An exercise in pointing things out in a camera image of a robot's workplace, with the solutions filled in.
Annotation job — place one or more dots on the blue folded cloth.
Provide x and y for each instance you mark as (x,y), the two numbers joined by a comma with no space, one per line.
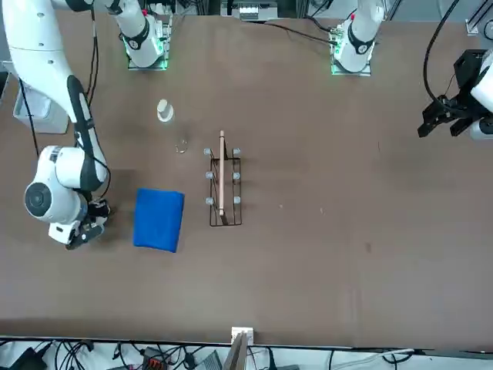
(158,219)

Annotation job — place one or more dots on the white box with wooden boards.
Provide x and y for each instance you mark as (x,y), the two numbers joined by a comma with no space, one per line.
(242,335)

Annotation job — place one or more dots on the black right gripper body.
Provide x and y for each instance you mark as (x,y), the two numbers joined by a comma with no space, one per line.
(92,225)

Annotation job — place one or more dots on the grey foot pedal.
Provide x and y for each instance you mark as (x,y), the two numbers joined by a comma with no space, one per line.
(211,362)

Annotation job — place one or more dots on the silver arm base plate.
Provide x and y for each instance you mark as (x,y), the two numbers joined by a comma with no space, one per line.
(148,68)
(350,72)

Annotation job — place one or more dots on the black and red device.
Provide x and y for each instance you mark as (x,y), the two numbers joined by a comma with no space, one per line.
(154,360)

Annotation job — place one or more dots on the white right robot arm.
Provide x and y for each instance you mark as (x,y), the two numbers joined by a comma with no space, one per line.
(38,38)

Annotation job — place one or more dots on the small clear glass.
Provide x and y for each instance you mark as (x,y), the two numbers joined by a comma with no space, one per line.
(182,146)

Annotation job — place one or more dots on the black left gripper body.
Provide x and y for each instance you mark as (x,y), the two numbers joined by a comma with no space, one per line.
(468,73)

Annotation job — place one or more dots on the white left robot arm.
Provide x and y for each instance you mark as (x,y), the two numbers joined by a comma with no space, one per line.
(362,34)

